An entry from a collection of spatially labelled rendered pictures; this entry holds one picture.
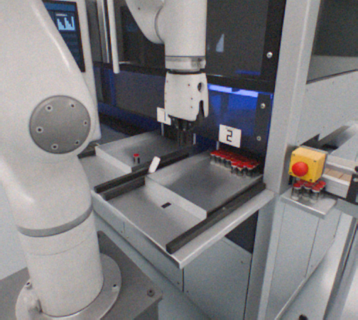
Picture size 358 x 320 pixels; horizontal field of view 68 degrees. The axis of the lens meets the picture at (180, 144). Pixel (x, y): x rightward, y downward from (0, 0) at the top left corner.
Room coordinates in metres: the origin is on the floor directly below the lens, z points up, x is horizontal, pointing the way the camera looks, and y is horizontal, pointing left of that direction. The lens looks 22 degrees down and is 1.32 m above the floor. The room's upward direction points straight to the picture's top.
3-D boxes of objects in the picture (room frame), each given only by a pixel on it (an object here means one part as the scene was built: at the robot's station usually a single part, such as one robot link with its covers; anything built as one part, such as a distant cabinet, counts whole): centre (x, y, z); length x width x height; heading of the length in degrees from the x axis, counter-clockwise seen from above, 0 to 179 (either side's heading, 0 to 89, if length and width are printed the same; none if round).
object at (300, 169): (0.64, -0.33, 0.99); 0.04 x 0.04 x 0.04; 44
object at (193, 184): (0.77, -0.10, 0.90); 0.34 x 0.26 x 0.04; 134
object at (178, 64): (0.58, -0.01, 1.27); 0.09 x 0.08 x 0.03; 44
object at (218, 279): (1.78, 0.05, 0.44); 2.06 x 1.00 x 0.88; 44
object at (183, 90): (0.58, -0.01, 1.21); 0.10 x 0.08 x 0.11; 44
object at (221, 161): (0.84, -0.18, 0.90); 0.18 x 0.02 x 0.05; 44
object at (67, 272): (0.37, 0.21, 0.95); 0.19 x 0.19 x 0.18
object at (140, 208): (0.84, 0.07, 0.87); 0.70 x 0.48 x 0.02; 44
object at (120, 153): (1.01, 0.13, 0.90); 0.34 x 0.26 x 0.04; 134
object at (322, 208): (0.69, -0.40, 0.87); 0.14 x 0.13 x 0.02; 134
